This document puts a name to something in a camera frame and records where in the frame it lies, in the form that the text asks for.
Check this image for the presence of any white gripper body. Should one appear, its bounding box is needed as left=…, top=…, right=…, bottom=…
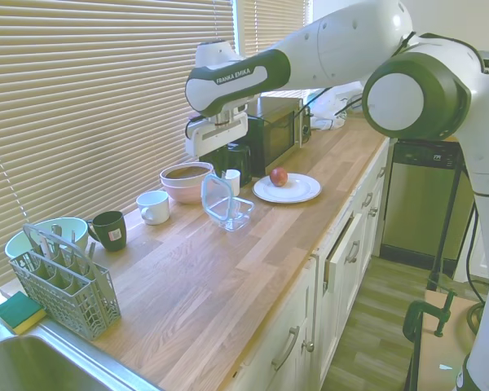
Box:
left=185, top=112, right=250, bottom=158

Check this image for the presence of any clear lid with blue rim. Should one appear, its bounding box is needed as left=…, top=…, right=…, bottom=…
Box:
left=200, top=174, right=234, bottom=224

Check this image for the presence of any clear glass food container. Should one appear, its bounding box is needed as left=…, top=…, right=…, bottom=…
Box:
left=206, top=196, right=256, bottom=233

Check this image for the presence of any tall white mug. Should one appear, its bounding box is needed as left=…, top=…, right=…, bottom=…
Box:
left=221, top=169, right=242, bottom=197

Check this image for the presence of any pink bowl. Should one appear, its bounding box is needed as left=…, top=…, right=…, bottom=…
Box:
left=161, top=178, right=213, bottom=204

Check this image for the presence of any red apple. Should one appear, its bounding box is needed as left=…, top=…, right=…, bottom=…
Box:
left=269, top=166, right=289, bottom=187

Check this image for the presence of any black microwave oven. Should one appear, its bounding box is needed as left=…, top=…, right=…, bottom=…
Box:
left=247, top=96, right=307, bottom=175

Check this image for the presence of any wide white mug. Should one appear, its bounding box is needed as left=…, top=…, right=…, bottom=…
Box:
left=135, top=190, right=171, bottom=226

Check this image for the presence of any white dinner plate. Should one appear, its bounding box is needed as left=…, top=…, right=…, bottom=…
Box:
left=252, top=172, right=323, bottom=204

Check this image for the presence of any white plastic bag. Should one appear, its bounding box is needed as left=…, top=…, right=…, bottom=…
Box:
left=309, top=85, right=354, bottom=131

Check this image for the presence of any black mug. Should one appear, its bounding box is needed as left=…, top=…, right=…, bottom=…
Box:
left=85, top=210, right=129, bottom=253

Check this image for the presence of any beige window blind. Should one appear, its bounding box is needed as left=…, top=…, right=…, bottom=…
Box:
left=0, top=0, right=236, bottom=288
left=242, top=0, right=311, bottom=56

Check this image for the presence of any mint green bowl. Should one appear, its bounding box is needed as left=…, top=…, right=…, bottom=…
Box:
left=4, top=217, right=89, bottom=266

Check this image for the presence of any stainless steel dishwasher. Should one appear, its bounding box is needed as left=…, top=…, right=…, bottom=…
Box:
left=381, top=138, right=474, bottom=266

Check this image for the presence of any grey plastic cutlery basket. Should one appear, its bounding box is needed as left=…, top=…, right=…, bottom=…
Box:
left=8, top=222, right=122, bottom=341

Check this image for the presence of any dark green clamp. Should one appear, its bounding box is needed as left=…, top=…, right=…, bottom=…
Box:
left=403, top=288, right=457, bottom=343

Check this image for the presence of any green and yellow sponge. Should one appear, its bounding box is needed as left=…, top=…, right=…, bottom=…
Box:
left=0, top=290, right=48, bottom=336

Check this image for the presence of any stainless steel sink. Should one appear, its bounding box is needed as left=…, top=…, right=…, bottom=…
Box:
left=0, top=321, right=160, bottom=391

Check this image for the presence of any tan wooden robot table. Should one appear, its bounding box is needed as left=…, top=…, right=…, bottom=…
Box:
left=407, top=284, right=489, bottom=391

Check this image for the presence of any black camera tripod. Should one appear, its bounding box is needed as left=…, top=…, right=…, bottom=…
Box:
left=427, top=162, right=465, bottom=291

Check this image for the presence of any black floor cable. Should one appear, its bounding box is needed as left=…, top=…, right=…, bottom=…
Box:
left=465, top=203, right=489, bottom=307

